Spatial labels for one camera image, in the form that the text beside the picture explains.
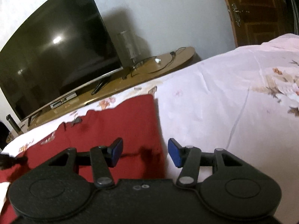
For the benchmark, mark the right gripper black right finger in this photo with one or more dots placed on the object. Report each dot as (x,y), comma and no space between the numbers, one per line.
(189,159)

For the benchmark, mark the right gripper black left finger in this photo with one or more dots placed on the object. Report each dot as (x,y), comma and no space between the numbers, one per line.
(100,158)

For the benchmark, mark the red cloth garment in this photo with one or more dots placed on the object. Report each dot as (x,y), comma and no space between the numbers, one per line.
(134,120)

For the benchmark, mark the silver set-top box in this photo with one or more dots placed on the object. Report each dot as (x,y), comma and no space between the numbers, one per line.
(63,100)

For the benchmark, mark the floral white bed sheet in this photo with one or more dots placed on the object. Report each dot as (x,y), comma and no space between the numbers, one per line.
(244,101)

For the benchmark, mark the wooden TV stand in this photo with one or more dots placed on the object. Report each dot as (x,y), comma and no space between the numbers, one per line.
(119,82)

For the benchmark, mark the clear glass vase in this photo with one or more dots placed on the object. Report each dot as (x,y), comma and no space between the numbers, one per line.
(130,47)

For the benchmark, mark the large black television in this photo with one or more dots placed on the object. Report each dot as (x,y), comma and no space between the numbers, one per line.
(62,47)

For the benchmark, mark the brown wooden door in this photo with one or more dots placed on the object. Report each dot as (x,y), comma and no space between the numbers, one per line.
(268,19)

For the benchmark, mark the metal door handle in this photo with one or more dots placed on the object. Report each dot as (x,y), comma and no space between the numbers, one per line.
(237,12)

